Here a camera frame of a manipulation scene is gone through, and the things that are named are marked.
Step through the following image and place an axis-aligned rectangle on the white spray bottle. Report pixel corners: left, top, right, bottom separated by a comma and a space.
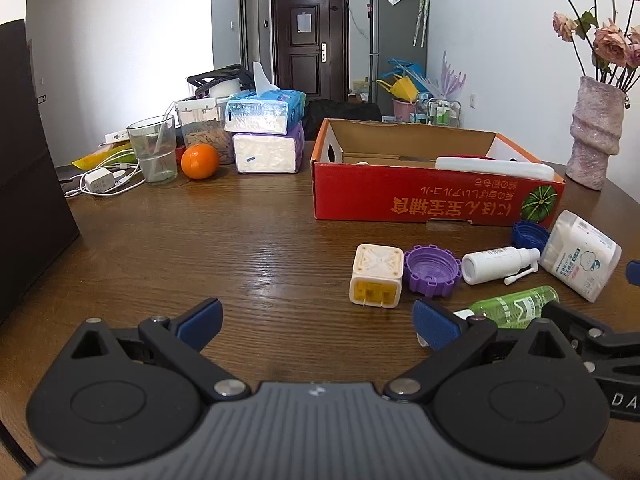
461, 246, 542, 287

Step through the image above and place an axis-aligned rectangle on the red cardboard box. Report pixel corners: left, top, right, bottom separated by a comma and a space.
310, 118, 567, 229

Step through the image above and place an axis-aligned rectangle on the trolley rack with bottles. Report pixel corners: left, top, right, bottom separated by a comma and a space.
412, 92, 461, 126

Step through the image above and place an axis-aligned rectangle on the black paper bag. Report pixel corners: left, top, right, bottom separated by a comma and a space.
0, 19, 81, 326

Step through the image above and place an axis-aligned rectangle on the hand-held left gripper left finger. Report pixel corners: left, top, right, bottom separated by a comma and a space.
65, 297, 252, 403

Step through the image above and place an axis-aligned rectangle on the green spray bottle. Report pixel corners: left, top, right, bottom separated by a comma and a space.
452, 285, 560, 331

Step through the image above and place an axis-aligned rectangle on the pink stone vase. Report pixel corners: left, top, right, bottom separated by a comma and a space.
565, 76, 627, 192

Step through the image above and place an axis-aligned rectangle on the grey refrigerator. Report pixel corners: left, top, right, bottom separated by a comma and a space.
369, 0, 430, 111

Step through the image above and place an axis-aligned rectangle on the hanging folded umbrella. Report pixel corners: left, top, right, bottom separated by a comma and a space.
412, 0, 431, 49

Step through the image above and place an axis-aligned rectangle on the white and purple tissue pack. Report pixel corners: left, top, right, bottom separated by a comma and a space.
232, 121, 306, 175

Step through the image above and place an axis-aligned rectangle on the yellow packet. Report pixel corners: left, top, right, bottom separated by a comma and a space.
71, 142, 136, 170

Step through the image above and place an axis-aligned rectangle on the white charger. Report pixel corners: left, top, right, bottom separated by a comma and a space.
82, 167, 117, 195

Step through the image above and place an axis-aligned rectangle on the black basket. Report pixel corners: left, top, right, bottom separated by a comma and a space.
186, 64, 256, 101

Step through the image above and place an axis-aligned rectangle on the white charging cable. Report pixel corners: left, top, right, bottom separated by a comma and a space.
62, 147, 147, 199

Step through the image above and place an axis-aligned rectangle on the clear glass cup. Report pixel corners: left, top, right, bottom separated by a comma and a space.
126, 115, 179, 185

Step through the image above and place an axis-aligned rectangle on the clear food container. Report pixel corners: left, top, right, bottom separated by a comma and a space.
175, 96, 236, 166

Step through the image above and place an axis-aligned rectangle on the cream plug adapter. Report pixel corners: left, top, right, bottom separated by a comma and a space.
349, 243, 405, 310

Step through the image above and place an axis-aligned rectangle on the clear cotton swab box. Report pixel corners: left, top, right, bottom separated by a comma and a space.
539, 210, 623, 304

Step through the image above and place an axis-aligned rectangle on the side door frame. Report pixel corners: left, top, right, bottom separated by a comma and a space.
238, 0, 264, 94

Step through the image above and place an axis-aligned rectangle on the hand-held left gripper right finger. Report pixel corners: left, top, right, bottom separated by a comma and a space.
382, 297, 581, 403

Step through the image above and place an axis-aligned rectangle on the pink bucket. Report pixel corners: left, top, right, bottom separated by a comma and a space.
391, 97, 416, 122

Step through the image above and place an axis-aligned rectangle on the blue tissue pack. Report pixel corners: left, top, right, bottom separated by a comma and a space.
224, 61, 306, 136

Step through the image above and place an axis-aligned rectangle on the purple bottle cap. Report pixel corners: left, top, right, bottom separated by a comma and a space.
404, 245, 462, 299

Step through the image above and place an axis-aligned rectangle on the bunch of dried pink roses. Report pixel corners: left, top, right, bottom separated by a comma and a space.
522, 0, 640, 86

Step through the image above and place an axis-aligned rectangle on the blue plastic frame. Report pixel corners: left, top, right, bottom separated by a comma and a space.
387, 57, 429, 86

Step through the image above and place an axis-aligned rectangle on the dark brown door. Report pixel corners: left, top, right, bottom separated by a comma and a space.
271, 0, 350, 106

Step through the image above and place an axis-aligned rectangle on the blue bottle cap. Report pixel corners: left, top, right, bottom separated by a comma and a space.
510, 220, 551, 254

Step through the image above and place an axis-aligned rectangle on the orange fruit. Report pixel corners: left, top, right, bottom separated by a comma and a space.
180, 143, 221, 181

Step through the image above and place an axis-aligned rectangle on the purple feather decoration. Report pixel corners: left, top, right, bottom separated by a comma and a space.
429, 50, 469, 101

